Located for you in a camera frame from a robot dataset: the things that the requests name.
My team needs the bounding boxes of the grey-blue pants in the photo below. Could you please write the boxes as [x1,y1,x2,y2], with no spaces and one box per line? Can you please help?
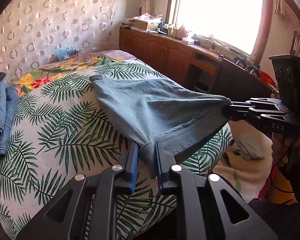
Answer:
[90,74,231,178]

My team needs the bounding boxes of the dark chair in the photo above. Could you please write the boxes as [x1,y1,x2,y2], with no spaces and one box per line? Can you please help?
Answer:
[210,55,274,102]

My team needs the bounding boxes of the wooden cabinet desk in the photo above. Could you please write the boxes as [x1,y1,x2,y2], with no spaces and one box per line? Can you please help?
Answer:
[119,28,218,92]

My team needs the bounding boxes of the palm leaf bedspread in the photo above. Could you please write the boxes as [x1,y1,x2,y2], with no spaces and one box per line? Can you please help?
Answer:
[0,60,232,239]

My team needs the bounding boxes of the folded blue jeans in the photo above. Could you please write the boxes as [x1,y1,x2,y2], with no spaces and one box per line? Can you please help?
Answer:
[0,77,19,157]

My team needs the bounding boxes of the cardboard box on desk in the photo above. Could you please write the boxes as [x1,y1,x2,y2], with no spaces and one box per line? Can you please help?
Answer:
[133,19,158,31]

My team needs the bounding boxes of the floral blanket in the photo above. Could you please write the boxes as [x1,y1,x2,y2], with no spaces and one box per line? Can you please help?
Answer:
[13,50,136,97]

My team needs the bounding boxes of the blue tissue box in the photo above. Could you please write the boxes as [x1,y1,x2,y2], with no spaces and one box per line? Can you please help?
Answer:
[55,48,78,61]

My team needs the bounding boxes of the sheer circle-pattern curtain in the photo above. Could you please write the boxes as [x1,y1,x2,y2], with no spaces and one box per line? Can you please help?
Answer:
[0,0,119,79]

